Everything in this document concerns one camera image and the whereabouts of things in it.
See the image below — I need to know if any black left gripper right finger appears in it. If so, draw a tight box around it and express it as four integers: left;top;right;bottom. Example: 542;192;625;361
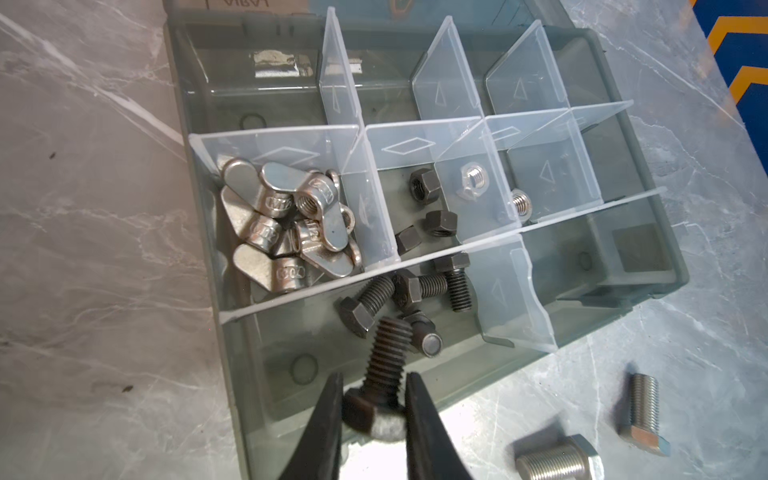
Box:
405;372;471;480

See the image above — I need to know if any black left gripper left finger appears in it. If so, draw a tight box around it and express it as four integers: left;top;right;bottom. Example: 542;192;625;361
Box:
280;373;344;480

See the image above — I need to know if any black hex bolt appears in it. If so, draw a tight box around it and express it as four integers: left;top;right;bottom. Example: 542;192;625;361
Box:
338;275;395;339
434;252;473;313
392;269;448;312
342;317;412;443
401;310;443;358

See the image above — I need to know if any silver hex bolt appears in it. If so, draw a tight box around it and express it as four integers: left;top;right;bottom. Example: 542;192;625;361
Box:
515;434;605;480
620;373;671;457

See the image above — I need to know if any silver wing nut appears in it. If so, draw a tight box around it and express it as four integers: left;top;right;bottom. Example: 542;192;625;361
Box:
222;158;294;219
260;162;341;220
232;244;309;294
220;187;284;253

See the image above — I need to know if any silver hex nut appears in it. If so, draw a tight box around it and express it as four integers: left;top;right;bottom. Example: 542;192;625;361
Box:
461;163;487;195
511;189;533;223

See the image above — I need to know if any grey plastic organizer box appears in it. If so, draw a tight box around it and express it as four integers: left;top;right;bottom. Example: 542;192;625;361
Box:
164;1;689;479

